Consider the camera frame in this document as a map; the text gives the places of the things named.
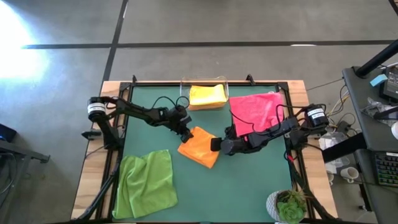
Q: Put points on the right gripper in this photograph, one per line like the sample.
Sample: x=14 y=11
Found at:
x=234 y=146

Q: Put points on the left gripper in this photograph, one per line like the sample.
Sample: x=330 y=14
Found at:
x=178 y=119

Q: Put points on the yellow microfiber towel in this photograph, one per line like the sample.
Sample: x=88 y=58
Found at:
x=206 y=95

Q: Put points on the pink microfiber towel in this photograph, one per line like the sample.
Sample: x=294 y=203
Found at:
x=255 y=109

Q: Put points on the green microfiber towel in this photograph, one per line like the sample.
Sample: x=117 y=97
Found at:
x=146 y=186

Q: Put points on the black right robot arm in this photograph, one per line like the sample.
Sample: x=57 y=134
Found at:
x=280 y=129

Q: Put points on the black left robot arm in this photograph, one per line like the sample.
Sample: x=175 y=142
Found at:
x=136 y=112

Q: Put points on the clear plastic bin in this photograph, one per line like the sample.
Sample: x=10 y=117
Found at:
x=184 y=90

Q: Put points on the green table mat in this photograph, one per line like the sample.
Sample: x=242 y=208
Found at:
x=217 y=193

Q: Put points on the succulent in white pot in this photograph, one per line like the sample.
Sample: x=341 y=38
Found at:
x=290 y=211

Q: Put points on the white plastic bag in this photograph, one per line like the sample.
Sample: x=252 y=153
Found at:
x=329 y=143

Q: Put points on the black power brick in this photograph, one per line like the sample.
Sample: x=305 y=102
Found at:
x=343 y=127

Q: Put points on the black flat bar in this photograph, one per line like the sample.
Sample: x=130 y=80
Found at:
x=345 y=148

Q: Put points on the white mug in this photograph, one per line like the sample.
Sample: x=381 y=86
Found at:
x=350 y=173

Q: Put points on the grey side desk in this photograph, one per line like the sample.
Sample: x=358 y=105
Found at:
x=377 y=137

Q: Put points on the grey metal stand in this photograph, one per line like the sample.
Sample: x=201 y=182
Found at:
x=25 y=154

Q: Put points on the clear plastic wrapper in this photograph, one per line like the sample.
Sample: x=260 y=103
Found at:
x=377 y=107

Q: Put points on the backlit black keyboard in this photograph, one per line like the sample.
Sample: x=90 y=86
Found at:
x=387 y=169

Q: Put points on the light blue card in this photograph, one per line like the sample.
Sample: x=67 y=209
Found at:
x=378 y=80

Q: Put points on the black box with blue light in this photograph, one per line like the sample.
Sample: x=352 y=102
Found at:
x=7 y=133

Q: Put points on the white round object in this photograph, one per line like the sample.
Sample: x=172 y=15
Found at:
x=395 y=130

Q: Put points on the black stand pole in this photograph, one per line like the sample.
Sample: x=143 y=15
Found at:
x=377 y=59

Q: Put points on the black electronic box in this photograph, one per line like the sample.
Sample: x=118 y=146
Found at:
x=391 y=85

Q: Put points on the black metal frame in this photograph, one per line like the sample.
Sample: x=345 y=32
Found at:
x=124 y=87

